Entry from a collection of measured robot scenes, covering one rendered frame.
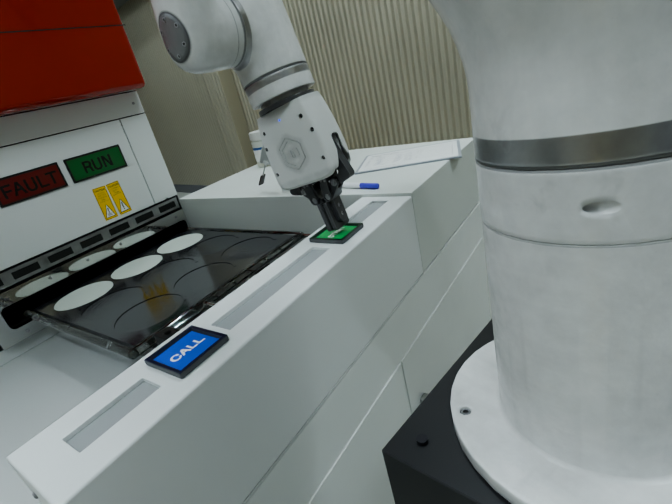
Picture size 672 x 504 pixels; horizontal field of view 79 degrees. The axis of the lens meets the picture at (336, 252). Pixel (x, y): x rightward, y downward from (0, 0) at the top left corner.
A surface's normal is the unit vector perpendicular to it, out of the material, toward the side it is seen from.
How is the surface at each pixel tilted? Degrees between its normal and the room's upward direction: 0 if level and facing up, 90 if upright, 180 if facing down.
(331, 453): 90
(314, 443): 90
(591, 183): 86
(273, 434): 90
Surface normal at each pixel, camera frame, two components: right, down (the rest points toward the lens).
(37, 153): 0.81, 0.06
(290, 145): -0.54, 0.46
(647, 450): -0.09, 0.37
